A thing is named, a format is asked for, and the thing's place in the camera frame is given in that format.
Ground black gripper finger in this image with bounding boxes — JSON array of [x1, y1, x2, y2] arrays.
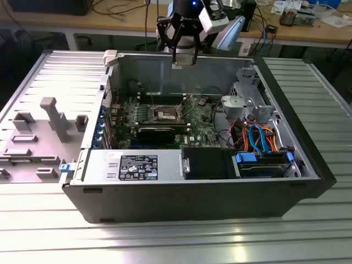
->
[[192, 25, 216, 65], [156, 17, 184, 65]]

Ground metal socket cover frame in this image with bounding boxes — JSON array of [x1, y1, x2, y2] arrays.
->
[[175, 100, 189, 123]]

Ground black RAM slot row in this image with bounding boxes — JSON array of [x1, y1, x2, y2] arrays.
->
[[137, 92, 188, 105]]

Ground CPU socket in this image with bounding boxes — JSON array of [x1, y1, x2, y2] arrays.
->
[[150, 103, 185, 124]]

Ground CPU cooler heat sink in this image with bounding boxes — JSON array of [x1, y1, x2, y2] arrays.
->
[[279, 8, 296, 27]]

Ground white label sheet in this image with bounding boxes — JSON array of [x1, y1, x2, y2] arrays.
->
[[238, 38, 251, 55]]

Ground beige case latch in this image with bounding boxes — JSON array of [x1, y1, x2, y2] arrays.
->
[[103, 49, 119, 68]]

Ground tall black box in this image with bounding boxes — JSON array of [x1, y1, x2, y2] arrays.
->
[[241, 0, 257, 32]]

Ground silver metal drive cage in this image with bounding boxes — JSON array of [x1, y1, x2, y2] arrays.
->
[[221, 67, 279, 124]]

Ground green motherboard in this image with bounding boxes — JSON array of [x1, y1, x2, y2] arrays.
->
[[109, 95, 223, 151]]

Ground wooden workbench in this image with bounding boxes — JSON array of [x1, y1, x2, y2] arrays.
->
[[0, 0, 352, 50]]

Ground printed white paper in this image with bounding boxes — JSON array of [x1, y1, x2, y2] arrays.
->
[[271, 1, 302, 14]]

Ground black graphics card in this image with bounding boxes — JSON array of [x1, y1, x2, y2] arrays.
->
[[136, 125, 177, 144]]

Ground grey electronic module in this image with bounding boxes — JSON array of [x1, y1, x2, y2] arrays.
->
[[295, 9, 316, 27]]

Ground black computer tower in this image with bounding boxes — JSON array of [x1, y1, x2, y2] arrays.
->
[[8, 0, 94, 16]]

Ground blue disk carrier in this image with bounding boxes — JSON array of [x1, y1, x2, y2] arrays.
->
[[232, 151, 295, 179]]

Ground hard disk drive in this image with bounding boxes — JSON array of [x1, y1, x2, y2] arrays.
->
[[238, 162, 285, 179]]

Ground blue box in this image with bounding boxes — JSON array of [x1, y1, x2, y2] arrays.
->
[[318, 0, 342, 8]]

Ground plain white paper sheet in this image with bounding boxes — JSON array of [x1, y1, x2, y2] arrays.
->
[[320, 15, 352, 28]]

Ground silver power supply with label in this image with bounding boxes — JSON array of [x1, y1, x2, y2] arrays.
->
[[70, 150, 184, 185]]

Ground black open PC case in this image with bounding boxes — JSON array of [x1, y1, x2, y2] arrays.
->
[[60, 49, 338, 224]]

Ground blue plastic latch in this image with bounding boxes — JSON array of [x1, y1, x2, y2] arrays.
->
[[59, 162, 75, 174]]

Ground grey parts rack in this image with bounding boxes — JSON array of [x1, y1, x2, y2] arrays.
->
[[0, 96, 89, 184]]

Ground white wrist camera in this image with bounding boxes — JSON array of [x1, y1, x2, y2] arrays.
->
[[198, 1, 229, 34]]

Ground blue cable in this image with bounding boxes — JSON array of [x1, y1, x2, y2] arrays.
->
[[262, 16, 269, 53]]

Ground red wire bundle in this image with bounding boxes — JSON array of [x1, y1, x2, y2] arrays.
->
[[230, 122, 250, 151]]

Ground blue flat wire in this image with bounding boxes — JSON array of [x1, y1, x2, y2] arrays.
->
[[249, 123, 272, 155]]

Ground orange wire bundle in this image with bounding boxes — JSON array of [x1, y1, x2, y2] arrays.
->
[[262, 125, 280, 153]]

